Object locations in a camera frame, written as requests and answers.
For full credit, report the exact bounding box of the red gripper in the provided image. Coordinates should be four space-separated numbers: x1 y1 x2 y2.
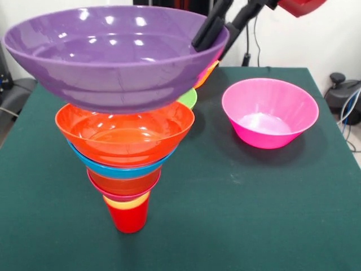
218 0 329 62

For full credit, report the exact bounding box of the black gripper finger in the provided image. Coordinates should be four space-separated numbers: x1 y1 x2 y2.
191 0 234 52

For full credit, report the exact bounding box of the purple bowl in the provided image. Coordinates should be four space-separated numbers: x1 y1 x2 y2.
2 6 230 114

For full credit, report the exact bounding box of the large red-orange bowl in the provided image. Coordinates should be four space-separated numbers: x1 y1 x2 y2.
55 100 195 168

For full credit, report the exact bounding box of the blue bowl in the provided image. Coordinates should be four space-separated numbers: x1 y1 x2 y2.
67 140 177 180

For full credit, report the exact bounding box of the small orange bowl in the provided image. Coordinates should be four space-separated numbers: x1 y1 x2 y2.
87 167 162 197

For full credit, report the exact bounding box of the small crimson bowl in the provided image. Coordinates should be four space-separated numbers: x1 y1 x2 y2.
87 172 157 203

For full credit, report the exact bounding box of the stack of yellow cups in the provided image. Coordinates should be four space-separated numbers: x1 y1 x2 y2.
103 190 152 211

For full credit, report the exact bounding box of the red cup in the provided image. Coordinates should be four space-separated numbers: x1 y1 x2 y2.
105 198 151 234

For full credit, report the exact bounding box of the large light orange bowl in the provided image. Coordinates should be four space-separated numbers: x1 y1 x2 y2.
193 59 220 90

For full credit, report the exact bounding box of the green bowl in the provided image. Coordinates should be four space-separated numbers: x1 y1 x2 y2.
177 88 198 110

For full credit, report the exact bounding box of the large magenta bowl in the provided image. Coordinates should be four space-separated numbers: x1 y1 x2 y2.
222 78 320 150

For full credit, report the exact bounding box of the dark green table cloth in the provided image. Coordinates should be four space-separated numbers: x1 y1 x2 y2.
0 64 361 271

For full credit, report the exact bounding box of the black chair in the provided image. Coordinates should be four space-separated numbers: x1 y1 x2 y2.
0 42 46 119

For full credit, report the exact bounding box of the black wall cable with plug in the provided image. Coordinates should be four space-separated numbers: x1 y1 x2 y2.
241 17 261 67

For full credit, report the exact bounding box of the black device with cables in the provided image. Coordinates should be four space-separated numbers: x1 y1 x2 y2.
324 72 361 126

